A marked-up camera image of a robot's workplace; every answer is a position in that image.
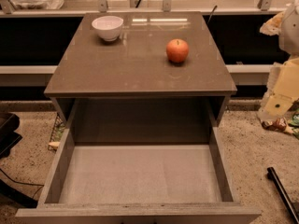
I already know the white ceramic bowl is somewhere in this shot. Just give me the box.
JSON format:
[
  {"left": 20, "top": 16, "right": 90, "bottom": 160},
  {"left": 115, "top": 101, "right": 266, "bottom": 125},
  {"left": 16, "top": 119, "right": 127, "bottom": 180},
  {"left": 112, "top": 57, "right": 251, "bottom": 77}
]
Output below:
[{"left": 92, "top": 16, "right": 123, "bottom": 41}]

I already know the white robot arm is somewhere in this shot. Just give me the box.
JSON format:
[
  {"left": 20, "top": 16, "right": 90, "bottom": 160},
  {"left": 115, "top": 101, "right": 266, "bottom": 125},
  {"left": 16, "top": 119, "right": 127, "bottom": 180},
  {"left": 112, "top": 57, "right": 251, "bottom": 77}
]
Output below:
[{"left": 258, "top": 0, "right": 299, "bottom": 121}]

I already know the black cable on floor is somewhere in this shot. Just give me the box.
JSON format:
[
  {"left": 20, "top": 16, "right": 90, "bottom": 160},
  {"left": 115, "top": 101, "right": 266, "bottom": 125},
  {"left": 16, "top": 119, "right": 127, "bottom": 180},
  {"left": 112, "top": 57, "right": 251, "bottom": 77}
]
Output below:
[{"left": 0, "top": 168, "right": 45, "bottom": 201}]

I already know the green packet on floor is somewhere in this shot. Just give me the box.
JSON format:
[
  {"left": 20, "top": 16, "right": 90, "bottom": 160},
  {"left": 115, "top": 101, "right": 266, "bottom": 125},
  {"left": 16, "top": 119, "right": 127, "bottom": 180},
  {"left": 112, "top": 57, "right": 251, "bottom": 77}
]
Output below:
[{"left": 288, "top": 108, "right": 299, "bottom": 139}]

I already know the black chair base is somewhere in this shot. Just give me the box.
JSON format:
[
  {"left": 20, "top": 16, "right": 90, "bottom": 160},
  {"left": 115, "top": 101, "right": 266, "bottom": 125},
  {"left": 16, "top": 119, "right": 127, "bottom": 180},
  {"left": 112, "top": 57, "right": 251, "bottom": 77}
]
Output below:
[{"left": 0, "top": 112, "right": 22, "bottom": 159}]

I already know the open grey top drawer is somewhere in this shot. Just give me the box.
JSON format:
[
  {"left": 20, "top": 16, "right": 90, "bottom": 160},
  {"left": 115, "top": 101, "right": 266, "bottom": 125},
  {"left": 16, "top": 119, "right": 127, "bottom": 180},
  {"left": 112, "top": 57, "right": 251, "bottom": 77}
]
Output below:
[{"left": 17, "top": 97, "right": 260, "bottom": 224}]

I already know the red apple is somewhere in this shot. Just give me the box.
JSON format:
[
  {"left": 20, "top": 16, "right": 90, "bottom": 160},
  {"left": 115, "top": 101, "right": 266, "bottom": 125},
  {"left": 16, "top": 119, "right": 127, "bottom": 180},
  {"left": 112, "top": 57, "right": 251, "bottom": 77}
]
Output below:
[{"left": 166, "top": 39, "right": 189, "bottom": 63}]

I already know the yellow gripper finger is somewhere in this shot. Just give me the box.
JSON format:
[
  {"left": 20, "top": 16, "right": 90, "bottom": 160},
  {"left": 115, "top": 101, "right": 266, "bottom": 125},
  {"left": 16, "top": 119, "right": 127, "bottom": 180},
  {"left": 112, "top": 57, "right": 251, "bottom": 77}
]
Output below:
[
  {"left": 258, "top": 58, "right": 299, "bottom": 121},
  {"left": 260, "top": 12, "right": 284, "bottom": 35}
]

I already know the black rod on floor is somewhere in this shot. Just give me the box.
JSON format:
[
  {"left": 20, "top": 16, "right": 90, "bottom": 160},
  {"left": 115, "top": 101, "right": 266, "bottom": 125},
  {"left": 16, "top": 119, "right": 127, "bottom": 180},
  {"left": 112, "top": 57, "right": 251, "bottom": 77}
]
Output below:
[{"left": 267, "top": 167, "right": 299, "bottom": 224}]

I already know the snack packet on floor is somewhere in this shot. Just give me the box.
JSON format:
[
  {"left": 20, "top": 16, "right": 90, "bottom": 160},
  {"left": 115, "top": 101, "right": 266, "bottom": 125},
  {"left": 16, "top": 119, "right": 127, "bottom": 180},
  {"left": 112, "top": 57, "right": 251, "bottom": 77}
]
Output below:
[{"left": 262, "top": 118, "right": 293, "bottom": 134}]

